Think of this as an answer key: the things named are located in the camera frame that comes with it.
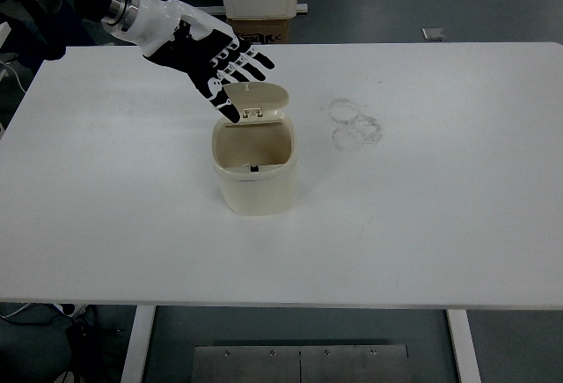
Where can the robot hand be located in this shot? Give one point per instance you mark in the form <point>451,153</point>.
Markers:
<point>176,35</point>

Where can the cream lidded trash bin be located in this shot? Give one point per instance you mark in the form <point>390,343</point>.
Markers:
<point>255,189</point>

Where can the printed brown cardboard box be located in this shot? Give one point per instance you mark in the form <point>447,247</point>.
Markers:
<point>268,31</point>

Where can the white base bar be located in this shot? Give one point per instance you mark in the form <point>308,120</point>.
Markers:
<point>302,8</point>

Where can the white side table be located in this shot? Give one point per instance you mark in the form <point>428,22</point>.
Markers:
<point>3,33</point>

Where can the grey floor socket plate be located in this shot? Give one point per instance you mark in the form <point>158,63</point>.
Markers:
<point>433,34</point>

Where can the white table leg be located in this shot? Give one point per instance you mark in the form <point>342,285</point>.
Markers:
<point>464,348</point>
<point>138,348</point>

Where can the grey metal plate with screws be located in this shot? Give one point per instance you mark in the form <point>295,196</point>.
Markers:
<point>264,365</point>

